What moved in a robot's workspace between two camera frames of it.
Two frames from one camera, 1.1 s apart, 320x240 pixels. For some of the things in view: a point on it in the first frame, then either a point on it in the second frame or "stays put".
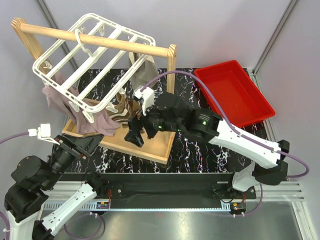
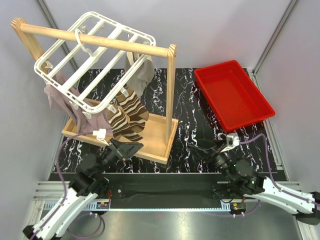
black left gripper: [81, 147] -> [126, 149]
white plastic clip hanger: [92, 77] stays put
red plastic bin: [243, 102] stays put
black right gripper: [133, 135] -> [198, 154]
